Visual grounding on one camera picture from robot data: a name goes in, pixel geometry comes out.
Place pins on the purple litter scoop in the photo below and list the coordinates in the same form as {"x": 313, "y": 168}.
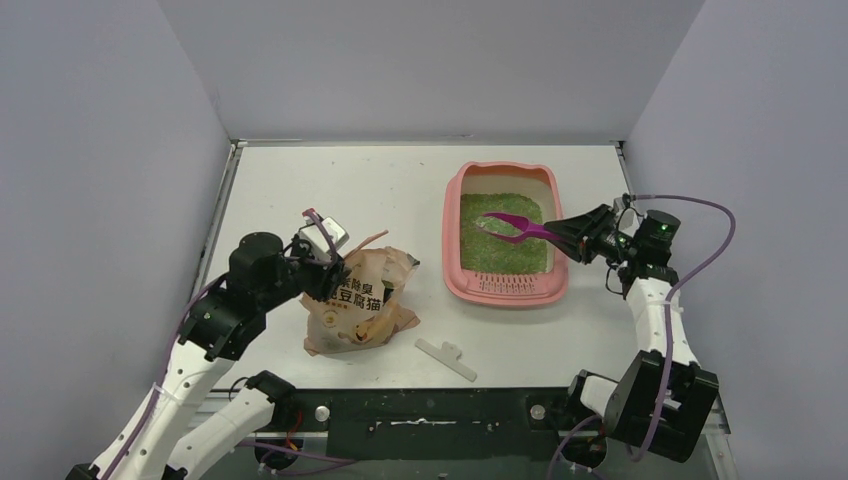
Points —
{"x": 517, "y": 226}

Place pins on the green cat litter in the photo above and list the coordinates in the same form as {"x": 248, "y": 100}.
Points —
{"x": 481, "y": 252}

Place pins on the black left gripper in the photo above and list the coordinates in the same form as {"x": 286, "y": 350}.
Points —
{"x": 328, "y": 275}

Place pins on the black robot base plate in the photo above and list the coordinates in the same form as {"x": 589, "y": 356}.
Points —
{"x": 430, "y": 424}

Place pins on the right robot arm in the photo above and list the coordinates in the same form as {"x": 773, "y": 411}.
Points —
{"x": 663, "y": 400}

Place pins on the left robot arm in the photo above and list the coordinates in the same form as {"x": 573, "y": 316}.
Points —
{"x": 216, "y": 328}

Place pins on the beige cat litter bag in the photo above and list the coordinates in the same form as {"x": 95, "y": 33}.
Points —
{"x": 365, "y": 311}

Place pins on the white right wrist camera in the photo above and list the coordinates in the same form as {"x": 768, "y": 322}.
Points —
{"x": 623, "y": 207}

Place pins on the pink litter box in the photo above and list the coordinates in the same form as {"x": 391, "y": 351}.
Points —
{"x": 534, "y": 181}

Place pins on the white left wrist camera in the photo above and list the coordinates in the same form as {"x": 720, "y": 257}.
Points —
{"x": 324, "y": 236}

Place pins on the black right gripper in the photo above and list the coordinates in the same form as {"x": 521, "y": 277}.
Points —
{"x": 592, "y": 235}

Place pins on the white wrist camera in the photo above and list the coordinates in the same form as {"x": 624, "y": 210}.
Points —
{"x": 623, "y": 207}
{"x": 324, "y": 236}

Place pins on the white bag clip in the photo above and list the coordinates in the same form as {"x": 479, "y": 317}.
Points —
{"x": 449, "y": 355}

